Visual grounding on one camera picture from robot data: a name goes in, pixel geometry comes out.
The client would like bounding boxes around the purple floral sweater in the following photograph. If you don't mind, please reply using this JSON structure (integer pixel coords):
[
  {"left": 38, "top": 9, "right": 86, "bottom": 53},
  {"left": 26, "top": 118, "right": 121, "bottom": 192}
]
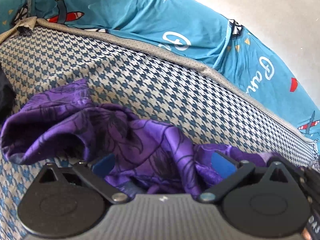
[{"left": 0, "top": 79, "right": 283, "bottom": 198}]

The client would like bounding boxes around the houndstooth mattress cover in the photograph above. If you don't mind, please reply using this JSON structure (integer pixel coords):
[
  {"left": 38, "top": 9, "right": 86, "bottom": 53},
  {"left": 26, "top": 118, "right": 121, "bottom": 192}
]
[{"left": 0, "top": 17, "right": 320, "bottom": 240}]

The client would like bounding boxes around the black garment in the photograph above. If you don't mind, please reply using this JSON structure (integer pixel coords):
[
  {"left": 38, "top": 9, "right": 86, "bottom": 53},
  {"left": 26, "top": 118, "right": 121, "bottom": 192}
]
[{"left": 0, "top": 67, "right": 17, "bottom": 123}]

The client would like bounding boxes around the blue airplane print bed sheet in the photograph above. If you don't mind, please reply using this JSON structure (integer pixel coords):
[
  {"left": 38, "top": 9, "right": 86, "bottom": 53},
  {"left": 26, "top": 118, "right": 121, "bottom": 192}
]
[{"left": 0, "top": 0, "right": 320, "bottom": 155}]

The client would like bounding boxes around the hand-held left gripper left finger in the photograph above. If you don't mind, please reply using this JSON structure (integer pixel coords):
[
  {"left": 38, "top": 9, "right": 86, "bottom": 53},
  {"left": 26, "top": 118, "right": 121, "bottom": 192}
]
[{"left": 34, "top": 154, "right": 128, "bottom": 204}]

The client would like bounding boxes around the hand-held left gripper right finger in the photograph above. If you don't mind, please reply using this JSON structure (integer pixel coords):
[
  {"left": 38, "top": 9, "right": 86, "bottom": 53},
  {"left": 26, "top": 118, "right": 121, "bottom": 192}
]
[{"left": 200, "top": 152, "right": 292, "bottom": 202}]

